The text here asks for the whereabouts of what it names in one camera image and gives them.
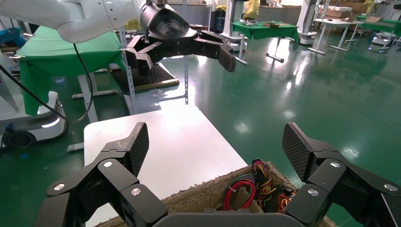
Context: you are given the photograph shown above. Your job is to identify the white table with metal legs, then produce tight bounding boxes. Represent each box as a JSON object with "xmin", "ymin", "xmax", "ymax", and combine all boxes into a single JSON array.
[{"xmin": 308, "ymin": 18, "xmax": 364, "ymax": 56}]

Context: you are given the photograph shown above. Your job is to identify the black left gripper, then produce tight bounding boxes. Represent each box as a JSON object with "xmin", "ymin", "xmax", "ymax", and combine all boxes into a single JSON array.
[{"xmin": 121, "ymin": 3, "xmax": 236, "ymax": 78}]

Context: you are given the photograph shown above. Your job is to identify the multicoloured wire harness bundle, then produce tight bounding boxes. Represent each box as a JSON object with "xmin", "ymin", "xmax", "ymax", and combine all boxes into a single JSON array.
[{"xmin": 216, "ymin": 158, "xmax": 298, "ymax": 214}]

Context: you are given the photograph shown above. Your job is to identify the yellow garment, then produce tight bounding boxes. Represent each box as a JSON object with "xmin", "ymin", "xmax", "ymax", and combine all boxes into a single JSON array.
[{"xmin": 243, "ymin": 0, "xmax": 261, "ymax": 20}]

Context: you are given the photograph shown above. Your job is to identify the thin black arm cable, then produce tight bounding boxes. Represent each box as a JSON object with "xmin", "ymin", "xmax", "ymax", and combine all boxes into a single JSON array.
[{"xmin": 0, "ymin": 43, "xmax": 94, "ymax": 123}]

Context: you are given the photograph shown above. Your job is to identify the blue plastic object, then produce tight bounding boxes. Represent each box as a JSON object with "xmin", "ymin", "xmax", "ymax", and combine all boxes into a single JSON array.
[{"xmin": 0, "ymin": 27, "xmax": 27, "ymax": 48}]

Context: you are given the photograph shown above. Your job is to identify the green cloth covered table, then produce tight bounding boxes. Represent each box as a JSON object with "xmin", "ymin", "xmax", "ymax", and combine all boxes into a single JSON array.
[
  {"xmin": 357, "ymin": 16, "xmax": 401, "ymax": 52},
  {"xmin": 17, "ymin": 26, "xmax": 126, "ymax": 124},
  {"xmin": 232, "ymin": 20, "xmax": 301, "ymax": 63}
]

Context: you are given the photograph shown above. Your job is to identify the worn brown cardboard box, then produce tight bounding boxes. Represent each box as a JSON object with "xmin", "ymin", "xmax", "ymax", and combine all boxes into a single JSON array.
[{"xmin": 94, "ymin": 161, "xmax": 337, "ymax": 227}]

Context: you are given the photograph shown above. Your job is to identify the black board with wooden edge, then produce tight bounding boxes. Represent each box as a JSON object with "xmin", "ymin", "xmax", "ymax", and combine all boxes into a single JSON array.
[{"xmin": 111, "ymin": 62, "xmax": 181, "ymax": 95}]

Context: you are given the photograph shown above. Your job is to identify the stacked cardboard boxes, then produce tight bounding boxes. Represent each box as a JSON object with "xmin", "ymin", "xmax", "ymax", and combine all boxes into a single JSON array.
[{"xmin": 324, "ymin": 4, "xmax": 354, "ymax": 19}]

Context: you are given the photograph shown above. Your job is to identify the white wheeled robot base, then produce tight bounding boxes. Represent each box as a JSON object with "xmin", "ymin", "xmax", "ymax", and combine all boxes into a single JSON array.
[{"xmin": 0, "ymin": 91, "xmax": 68, "ymax": 143}]

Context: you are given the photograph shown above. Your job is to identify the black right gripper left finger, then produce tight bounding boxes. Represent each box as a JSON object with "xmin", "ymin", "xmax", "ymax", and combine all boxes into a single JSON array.
[{"xmin": 34, "ymin": 122, "xmax": 168, "ymax": 227}]

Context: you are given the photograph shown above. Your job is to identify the flat cardboard piece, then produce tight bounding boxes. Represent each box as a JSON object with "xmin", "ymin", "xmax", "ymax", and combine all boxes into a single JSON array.
[{"xmin": 262, "ymin": 21, "xmax": 290, "ymax": 29}]

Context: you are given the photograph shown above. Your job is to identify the grey metal shelf frame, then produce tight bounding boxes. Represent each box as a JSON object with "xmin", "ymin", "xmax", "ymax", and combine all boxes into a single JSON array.
[{"xmin": 117, "ymin": 26, "xmax": 190, "ymax": 116}]

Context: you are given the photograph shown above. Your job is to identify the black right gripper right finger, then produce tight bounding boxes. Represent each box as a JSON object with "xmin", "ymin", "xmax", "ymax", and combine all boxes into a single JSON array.
[{"xmin": 282, "ymin": 122, "xmax": 401, "ymax": 227}]

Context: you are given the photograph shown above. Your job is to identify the white robot column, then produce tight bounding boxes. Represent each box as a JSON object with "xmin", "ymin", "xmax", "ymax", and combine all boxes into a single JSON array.
[
  {"xmin": 296, "ymin": 0, "xmax": 320, "ymax": 45},
  {"xmin": 220, "ymin": 0, "xmax": 249, "ymax": 52}
]

